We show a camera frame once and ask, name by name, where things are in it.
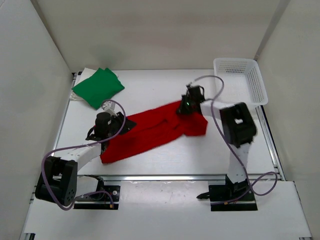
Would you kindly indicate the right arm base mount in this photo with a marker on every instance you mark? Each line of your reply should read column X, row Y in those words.
column 230, row 197

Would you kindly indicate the white plastic basket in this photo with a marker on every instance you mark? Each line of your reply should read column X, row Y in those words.
column 242, row 80

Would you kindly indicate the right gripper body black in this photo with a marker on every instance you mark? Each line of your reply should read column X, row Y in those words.
column 192, row 101

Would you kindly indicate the green t shirt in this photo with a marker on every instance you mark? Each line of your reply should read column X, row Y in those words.
column 102, row 85

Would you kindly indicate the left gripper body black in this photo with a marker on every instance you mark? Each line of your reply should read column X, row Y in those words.
column 116, row 121

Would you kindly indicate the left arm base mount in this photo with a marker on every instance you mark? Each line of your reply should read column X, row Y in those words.
column 100, row 195

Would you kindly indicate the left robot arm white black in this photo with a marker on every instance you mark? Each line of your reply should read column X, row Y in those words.
column 58, row 182

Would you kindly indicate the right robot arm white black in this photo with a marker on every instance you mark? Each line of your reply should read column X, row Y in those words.
column 238, row 131

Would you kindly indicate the red t shirt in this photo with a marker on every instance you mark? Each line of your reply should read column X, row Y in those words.
column 154, row 128

